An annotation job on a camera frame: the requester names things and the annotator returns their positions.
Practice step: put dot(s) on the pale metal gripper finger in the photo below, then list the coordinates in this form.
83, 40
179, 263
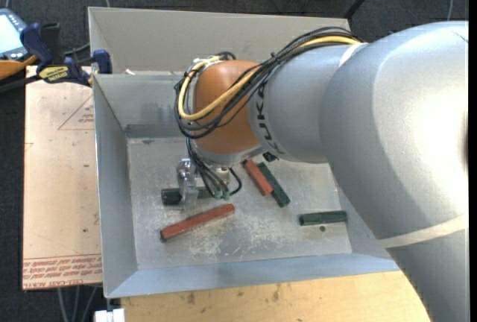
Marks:
183, 173
191, 197

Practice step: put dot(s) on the dark green flat block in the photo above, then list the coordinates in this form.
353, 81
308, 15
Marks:
276, 188
322, 218
169, 197

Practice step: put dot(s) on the red-brown flat block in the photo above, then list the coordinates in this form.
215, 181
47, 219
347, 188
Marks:
197, 221
258, 178

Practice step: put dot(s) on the grey metal bin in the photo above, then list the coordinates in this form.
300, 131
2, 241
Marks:
231, 238

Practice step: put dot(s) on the brown cardboard board, red print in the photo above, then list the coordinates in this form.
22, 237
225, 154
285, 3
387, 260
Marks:
59, 182

